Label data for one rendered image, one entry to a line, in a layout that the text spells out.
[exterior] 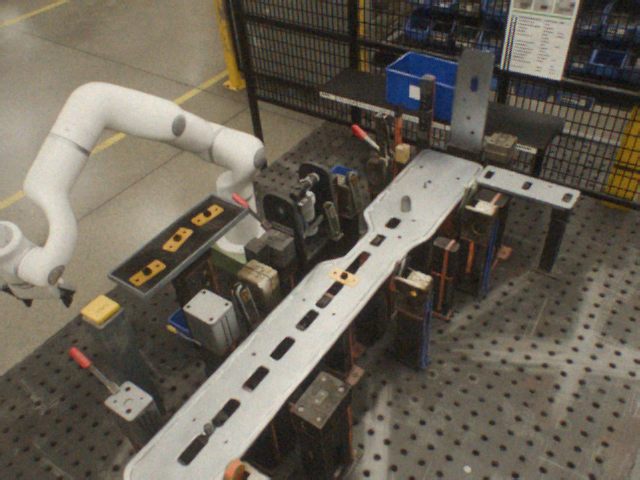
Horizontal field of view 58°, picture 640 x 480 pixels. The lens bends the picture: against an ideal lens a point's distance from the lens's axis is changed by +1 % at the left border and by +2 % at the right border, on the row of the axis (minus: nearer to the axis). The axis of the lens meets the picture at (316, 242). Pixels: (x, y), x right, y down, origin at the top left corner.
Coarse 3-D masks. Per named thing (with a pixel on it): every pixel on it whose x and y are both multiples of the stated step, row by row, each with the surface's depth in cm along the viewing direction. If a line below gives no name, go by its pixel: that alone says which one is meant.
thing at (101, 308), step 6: (96, 300) 132; (102, 300) 132; (108, 300) 131; (90, 306) 130; (96, 306) 130; (102, 306) 130; (108, 306) 130; (114, 306) 130; (84, 312) 129; (90, 312) 129; (96, 312) 129; (102, 312) 129; (108, 312) 129; (90, 318) 128; (96, 318) 128; (102, 318) 128
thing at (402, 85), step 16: (400, 64) 214; (416, 64) 217; (432, 64) 212; (448, 64) 208; (400, 80) 206; (416, 80) 201; (448, 80) 211; (400, 96) 210; (416, 96) 205; (448, 96) 196; (448, 112) 200
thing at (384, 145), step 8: (384, 112) 174; (376, 120) 173; (384, 120) 173; (392, 120) 173; (376, 128) 175; (384, 128) 177; (384, 136) 178; (384, 144) 177; (384, 152) 179; (392, 160) 184
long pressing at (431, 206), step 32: (416, 160) 191; (448, 160) 190; (384, 192) 179; (416, 192) 178; (448, 192) 177; (384, 224) 168; (416, 224) 167; (352, 256) 159; (384, 256) 158; (320, 288) 151; (352, 288) 150; (288, 320) 144; (320, 320) 143; (352, 320) 143; (256, 352) 137; (288, 352) 136; (320, 352) 136; (224, 384) 131; (288, 384) 130; (192, 416) 126; (256, 416) 124; (160, 448) 121; (224, 448) 119
